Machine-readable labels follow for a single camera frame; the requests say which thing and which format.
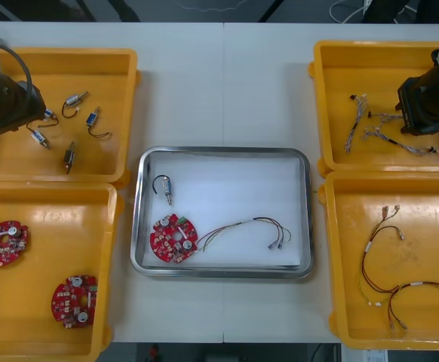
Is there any multicolour wire harness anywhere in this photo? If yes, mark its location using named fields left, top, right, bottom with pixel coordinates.
left=196, top=216, right=293, bottom=253

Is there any dark solenoid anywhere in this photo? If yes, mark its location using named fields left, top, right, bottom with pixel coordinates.
left=63, top=141, right=78, bottom=175

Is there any yellow-orange plastic bin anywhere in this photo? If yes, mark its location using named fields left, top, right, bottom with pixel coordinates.
left=0, top=180, right=125, bottom=357
left=309, top=40, right=439, bottom=179
left=318, top=171, right=439, bottom=351
left=0, top=47, right=143, bottom=186

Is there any white sheet liner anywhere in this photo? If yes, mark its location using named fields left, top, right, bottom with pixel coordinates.
left=143, top=153, right=308, bottom=267

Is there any blue label solenoid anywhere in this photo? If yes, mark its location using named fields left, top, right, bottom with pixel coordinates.
left=26, top=127, right=52, bottom=151
left=151, top=174, right=177, bottom=207
left=34, top=109, right=60, bottom=127
left=84, top=106, right=114, bottom=140

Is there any red black wire harness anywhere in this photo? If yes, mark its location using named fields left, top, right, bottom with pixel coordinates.
left=356, top=204, right=408, bottom=308

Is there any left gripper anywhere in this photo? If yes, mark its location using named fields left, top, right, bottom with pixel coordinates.
left=0, top=98, right=48, bottom=138

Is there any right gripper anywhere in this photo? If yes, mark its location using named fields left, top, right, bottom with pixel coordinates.
left=394, top=76, right=439, bottom=137

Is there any silver solenoid with black cable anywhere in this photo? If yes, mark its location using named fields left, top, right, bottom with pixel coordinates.
left=61, top=90, right=91, bottom=119

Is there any red yellow wire harness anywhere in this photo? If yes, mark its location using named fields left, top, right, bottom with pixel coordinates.
left=387, top=280, right=439, bottom=331

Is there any twisted white wire harness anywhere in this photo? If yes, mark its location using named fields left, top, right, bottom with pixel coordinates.
left=343, top=93, right=370, bottom=154
left=360, top=110, right=439, bottom=157

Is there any white cable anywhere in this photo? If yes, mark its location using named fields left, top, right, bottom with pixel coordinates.
left=328, top=0, right=372, bottom=24

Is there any round red circuit board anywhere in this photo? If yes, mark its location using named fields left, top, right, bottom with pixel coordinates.
left=149, top=213, right=199, bottom=264
left=0, top=220, right=30, bottom=268
left=51, top=275, right=99, bottom=330

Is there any steel tray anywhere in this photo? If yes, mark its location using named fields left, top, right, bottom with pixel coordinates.
left=130, top=146, right=316, bottom=280

